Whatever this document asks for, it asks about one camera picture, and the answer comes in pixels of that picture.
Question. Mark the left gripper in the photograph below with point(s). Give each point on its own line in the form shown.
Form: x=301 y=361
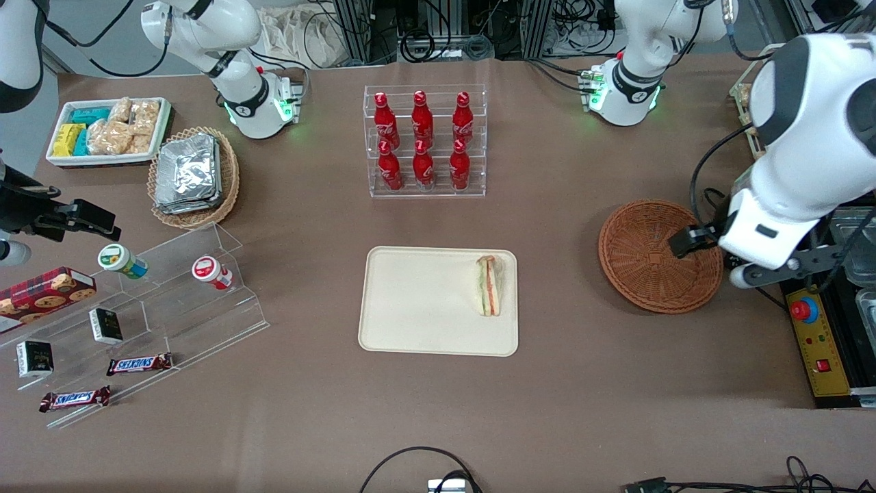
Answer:
x=692 y=239

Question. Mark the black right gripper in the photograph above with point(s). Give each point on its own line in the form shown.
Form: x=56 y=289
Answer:
x=19 y=209

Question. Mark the triangle sandwich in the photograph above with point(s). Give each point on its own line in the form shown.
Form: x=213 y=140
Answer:
x=488 y=287

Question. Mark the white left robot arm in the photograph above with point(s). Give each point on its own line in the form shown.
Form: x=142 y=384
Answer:
x=814 y=116

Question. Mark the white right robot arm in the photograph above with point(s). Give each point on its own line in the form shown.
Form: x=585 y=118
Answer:
x=205 y=27

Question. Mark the brown wicker basket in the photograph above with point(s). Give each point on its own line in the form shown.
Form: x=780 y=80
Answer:
x=650 y=260

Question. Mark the light wicker basket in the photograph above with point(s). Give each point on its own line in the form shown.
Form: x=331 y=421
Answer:
x=229 y=178

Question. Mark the cream plastic tray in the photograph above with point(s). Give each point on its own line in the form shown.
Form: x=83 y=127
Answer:
x=424 y=301

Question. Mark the green lid snack cup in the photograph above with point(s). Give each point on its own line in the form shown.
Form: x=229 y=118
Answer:
x=120 y=259

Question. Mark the white rectangular snack bin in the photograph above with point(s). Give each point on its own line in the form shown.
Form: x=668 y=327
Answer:
x=102 y=161

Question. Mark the red tartan cookie box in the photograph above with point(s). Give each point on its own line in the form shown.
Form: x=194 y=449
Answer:
x=44 y=294

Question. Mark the teal snack pack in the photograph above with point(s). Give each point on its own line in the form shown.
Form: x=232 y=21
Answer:
x=82 y=142
x=89 y=115

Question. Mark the yellow snack pack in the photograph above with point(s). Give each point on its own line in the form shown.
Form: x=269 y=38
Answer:
x=67 y=139

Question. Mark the clear bag of crackers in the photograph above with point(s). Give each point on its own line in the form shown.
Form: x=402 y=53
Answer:
x=109 y=137
x=120 y=109
x=142 y=144
x=145 y=116

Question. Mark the small black snack box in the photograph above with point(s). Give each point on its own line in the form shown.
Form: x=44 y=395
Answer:
x=34 y=359
x=106 y=325

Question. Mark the foil wrapped pack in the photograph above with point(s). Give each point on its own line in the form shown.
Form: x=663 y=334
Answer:
x=188 y=168
x=191 y=207

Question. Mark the red emergency stop button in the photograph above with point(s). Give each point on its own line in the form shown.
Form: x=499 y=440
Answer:
x=804 y=309

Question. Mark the red lid snack cup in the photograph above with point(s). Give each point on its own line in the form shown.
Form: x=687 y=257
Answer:
x=209 y=269

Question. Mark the clear acrylic tiered shelf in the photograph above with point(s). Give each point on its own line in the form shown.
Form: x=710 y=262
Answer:
x=191 y=322

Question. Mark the brown Snickers bar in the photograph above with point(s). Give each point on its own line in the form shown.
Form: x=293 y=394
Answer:
x=139 y=363
x=74 y=398

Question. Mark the clear plastic container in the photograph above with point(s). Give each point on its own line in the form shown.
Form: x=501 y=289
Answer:
x=859 y=267
x=868 y=318

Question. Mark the black sealing machine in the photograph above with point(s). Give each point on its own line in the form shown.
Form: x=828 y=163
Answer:
x=831 y=356

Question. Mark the red cola bottle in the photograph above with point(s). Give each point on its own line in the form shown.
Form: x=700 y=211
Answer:
x=423 y=170
x=390 y=171
x=421 y=120
x=459 y=170
x=462 y=120
x=385 y=122

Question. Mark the beige cloth bag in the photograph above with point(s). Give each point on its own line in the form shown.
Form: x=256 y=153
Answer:
x=301 y=34

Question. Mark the clear acrylic bottle rack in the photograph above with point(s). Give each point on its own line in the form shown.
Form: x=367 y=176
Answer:
x=404 y=192

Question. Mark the small grey device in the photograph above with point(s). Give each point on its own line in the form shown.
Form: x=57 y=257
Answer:
x=448 y=486

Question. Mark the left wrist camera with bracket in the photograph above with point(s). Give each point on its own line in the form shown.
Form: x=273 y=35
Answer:
x=742 y=276

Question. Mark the aluminium frame post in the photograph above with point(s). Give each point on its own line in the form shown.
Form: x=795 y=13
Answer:
x=537 y=27
x=363 y=27

